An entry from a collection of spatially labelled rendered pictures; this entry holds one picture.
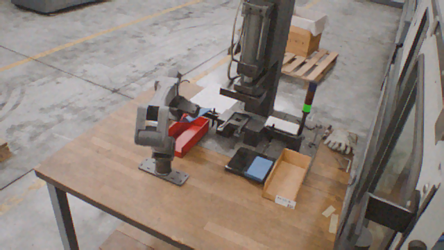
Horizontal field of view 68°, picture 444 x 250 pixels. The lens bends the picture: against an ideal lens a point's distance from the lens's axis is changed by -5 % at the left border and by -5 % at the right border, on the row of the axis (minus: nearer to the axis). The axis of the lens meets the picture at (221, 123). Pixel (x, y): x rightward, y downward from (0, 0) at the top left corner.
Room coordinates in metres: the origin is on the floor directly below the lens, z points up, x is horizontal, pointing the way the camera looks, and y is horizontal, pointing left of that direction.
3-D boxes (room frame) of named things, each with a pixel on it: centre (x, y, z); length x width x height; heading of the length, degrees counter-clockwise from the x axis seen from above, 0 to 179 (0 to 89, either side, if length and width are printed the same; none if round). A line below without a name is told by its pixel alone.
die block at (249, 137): (1.33, -0.09, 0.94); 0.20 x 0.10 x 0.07; 69
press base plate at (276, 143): (1.40, -0.14, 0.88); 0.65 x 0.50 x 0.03; 69
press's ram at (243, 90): (1.40, -0.10, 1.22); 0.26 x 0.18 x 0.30; 159
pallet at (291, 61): (4.49, -0.84, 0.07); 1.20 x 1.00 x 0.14; 152
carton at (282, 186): (1.04, -0.29, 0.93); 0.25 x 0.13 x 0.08; 159
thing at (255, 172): (1.08, -0.17, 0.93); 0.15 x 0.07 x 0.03; 158
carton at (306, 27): (4.77, -0.95, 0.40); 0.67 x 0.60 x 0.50; 151
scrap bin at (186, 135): (1.25, 0.16, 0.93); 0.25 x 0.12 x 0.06; 159
